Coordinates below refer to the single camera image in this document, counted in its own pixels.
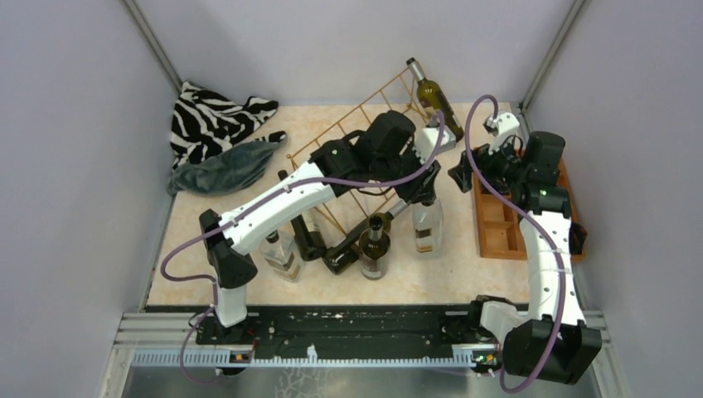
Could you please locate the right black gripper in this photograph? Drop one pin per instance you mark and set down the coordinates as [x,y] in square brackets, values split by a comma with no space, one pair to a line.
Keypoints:
[482,152]

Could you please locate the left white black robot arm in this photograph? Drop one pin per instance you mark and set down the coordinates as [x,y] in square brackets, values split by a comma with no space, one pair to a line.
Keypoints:
[390,153]

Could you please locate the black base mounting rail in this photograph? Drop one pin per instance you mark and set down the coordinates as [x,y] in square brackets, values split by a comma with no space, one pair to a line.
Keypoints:
[376,335]

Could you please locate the grey plush cloth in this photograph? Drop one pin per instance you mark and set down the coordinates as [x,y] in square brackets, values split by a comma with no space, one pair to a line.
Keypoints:
[231,171]

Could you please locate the clear liquor bottle left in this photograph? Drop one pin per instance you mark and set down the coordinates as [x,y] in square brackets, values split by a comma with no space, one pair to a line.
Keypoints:
[281,253]

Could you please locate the gold wire wine rack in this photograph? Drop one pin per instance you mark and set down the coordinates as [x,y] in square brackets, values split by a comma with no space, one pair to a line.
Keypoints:
[340,215]

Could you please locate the dark bottle leaning on rack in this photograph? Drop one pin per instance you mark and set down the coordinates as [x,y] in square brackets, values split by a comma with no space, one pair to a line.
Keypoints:
[308,236]

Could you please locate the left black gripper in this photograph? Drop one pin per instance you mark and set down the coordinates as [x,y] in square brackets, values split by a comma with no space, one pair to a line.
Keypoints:
[423,187]

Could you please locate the dark bottle lying down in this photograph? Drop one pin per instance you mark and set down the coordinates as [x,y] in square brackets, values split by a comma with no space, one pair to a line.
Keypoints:
[341,256]

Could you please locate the wooden compartment tray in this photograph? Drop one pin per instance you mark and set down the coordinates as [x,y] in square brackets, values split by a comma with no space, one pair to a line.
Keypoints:
[499,235]

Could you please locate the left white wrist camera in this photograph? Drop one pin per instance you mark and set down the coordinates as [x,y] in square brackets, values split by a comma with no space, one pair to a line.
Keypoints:
[426,141]

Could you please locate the zebra striped cloth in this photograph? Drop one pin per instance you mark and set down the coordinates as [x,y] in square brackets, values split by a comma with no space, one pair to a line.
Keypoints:
[206,123]

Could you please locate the brown wine bottle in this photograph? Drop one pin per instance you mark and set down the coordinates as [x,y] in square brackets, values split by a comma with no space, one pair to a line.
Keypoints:
[374,244]

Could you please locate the black rolled belt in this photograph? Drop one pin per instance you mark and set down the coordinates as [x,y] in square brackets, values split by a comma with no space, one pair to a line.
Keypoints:
[577,237]

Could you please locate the clear square liquor bottle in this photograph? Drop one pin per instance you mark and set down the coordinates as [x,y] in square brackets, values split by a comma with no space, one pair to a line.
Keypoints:
[427,218]

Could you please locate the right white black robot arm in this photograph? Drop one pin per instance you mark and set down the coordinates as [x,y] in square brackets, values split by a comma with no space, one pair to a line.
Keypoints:
[553,341]

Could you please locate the olive green wine bottle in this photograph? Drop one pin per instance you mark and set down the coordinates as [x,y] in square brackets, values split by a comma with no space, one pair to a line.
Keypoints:
[431,98]

